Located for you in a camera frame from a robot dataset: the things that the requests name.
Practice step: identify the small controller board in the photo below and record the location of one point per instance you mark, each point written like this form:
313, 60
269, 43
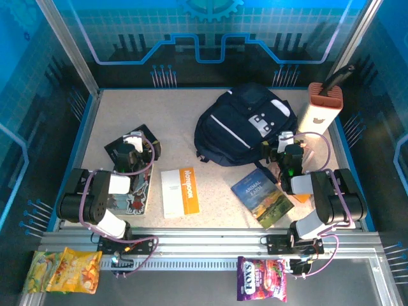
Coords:
122, 263
301, 266

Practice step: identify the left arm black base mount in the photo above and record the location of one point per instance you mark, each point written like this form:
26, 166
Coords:
143, 243

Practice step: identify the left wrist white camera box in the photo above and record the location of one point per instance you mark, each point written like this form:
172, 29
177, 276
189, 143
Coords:
134, 141

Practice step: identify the navy blue student backpack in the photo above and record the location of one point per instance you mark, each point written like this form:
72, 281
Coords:
236, 127

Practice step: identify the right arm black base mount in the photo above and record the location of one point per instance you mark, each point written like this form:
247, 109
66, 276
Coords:
277, 243

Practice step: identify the small orange box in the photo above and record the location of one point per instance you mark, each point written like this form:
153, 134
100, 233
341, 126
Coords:
303, 198

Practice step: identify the orange and white notebook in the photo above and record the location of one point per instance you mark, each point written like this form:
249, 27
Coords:
178, 194

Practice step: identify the purple Fox's candy bag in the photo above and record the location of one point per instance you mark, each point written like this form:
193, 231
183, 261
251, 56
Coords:
261, 280

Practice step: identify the aluminium frame post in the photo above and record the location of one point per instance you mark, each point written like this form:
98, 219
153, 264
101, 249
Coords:
70, 48
357, 38

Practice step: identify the black book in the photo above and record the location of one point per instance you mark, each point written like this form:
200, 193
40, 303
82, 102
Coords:
111, 149

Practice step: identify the Animal Farm paperback book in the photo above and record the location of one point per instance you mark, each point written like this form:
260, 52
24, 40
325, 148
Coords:
261, 197

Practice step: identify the yellow chips bag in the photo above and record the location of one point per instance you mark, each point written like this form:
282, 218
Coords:
76, 271

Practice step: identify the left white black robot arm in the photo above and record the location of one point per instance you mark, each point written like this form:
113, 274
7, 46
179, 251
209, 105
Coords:
95, 204

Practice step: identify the pink transparent pouch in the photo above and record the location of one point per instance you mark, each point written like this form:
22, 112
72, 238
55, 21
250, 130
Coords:
308, 157

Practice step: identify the white knife block orange top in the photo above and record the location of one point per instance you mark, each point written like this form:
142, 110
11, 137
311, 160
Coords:
315, 118

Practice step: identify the illustrated Chinese children's book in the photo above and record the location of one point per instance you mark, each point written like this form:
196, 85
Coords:
138, 199

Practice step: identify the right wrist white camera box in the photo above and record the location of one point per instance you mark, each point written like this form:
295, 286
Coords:
284, 141

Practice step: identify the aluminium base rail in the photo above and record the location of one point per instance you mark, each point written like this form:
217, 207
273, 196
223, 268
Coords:
210, 242

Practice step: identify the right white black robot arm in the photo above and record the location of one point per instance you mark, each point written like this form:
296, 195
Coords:
331, 197

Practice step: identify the green yellow snack bag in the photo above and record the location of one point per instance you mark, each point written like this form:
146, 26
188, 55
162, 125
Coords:
35, 271

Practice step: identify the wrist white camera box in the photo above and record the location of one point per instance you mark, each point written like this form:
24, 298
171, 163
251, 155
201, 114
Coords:
284, 141
134, 141

